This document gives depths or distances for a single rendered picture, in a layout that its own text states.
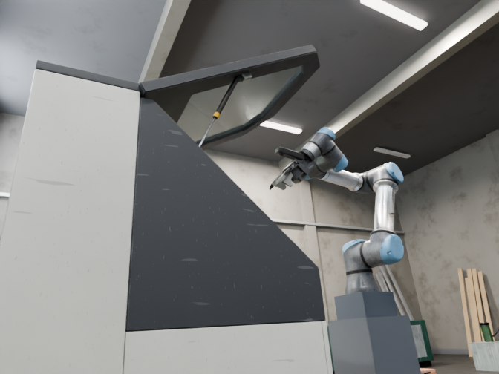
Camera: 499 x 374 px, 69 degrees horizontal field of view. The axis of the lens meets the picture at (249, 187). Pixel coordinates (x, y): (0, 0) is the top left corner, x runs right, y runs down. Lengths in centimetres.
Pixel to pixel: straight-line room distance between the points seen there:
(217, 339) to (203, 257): 21
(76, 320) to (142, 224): 27
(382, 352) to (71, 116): 135
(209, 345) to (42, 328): 38
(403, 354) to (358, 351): 18
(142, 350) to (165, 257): 23
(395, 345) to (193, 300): 93
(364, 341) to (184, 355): 82
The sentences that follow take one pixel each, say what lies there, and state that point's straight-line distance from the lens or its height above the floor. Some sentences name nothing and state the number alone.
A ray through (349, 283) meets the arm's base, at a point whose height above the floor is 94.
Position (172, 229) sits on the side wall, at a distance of 101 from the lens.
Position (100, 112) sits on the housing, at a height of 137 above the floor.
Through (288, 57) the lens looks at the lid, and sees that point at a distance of 153.
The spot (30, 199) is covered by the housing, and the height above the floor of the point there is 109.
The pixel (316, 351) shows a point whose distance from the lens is 116.
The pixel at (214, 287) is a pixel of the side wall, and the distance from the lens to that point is 102.
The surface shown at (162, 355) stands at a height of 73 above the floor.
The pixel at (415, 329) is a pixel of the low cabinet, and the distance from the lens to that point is 809.
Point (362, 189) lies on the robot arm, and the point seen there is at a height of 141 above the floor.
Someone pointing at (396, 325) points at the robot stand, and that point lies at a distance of 168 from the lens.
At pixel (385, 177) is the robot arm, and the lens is 185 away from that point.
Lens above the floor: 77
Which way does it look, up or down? 22 degrees up
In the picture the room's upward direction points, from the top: 4 degrees counter-clockwise
